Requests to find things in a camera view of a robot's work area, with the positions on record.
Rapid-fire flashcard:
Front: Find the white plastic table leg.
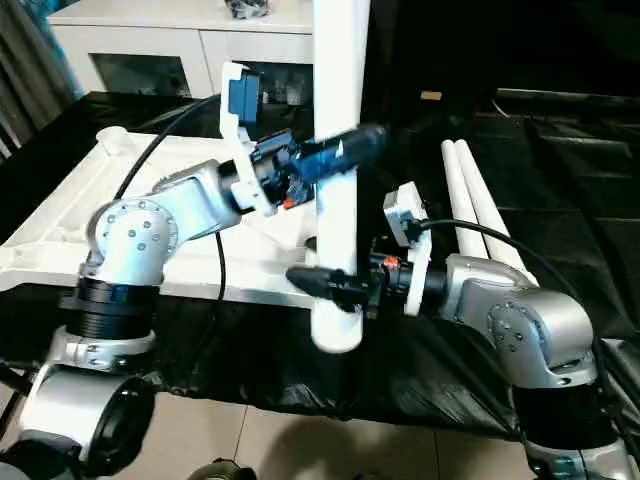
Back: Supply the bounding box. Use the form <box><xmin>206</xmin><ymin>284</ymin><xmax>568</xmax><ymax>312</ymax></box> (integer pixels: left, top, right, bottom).
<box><xmin>309</xmin><ymin>0</ymin><xmax>373</xmax><ymax>355</ymax></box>
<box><xmin>440</xmin><ymin>140</ymin><xmax>497</xmax><ymax>262</ymax></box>
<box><xmin>452</xmin><ymin>139</ymin><xmax>542</xmax><ymax>289</ymax></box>

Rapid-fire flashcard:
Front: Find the dark speckled object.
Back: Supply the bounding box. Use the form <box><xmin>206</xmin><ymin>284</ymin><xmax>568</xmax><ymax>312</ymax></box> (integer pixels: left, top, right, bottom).
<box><xmin>223</xmin><ymin>0</ymin><xmax>272</xmax><ymax>22</ymax></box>

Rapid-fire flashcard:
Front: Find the dark robot waist part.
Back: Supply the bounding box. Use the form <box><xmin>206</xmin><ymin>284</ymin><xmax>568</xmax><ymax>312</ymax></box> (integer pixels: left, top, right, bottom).
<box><xmin>191</xmin><ymin>457</ymin><xmax>257</xmax><ymax>480</ymax></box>

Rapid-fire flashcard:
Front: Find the white glass door cabinet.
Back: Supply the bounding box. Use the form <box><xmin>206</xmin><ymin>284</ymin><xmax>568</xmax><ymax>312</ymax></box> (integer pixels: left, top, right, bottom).
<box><xmin>47</xmin><ymin>0</ymin><xmax>321</xmax><ymax>109</ymax></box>

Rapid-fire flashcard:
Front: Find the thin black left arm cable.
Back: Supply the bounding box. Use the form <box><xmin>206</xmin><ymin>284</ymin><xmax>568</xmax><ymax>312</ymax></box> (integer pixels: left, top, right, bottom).
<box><xmin>206</xmin><ymin>229</ymin><xmax>228</xmax><ymax>354</ymax></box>

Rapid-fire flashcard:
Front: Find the dark metal bar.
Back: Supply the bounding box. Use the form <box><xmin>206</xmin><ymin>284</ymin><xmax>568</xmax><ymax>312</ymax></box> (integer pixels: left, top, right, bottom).
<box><xmin>496</xmin><ymin>87</ymin><xmax>640</xmax><ymax>105</ymax></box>

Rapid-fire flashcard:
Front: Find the white plastic table top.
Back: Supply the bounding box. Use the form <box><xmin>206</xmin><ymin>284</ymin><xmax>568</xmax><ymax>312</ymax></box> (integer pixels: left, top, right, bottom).
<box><xmin>0</xmin><ymin>127</ymin><xmax>362</xmax><ymax>309</ymax></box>

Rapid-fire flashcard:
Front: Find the black mat cover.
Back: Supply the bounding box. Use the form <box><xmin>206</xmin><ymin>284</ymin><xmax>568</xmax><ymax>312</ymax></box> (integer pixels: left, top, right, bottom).
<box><xmin>0</xmin><ymin>87</ymin><xmax>640</xmax><ymax>444</ymax></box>

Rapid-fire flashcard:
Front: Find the grey curtain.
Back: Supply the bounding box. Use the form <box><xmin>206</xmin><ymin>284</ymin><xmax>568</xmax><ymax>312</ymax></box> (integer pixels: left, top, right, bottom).
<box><xmin>0</xmin><ymin>0</ymin><xmax>85</xmax><ymax>159</ymax></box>

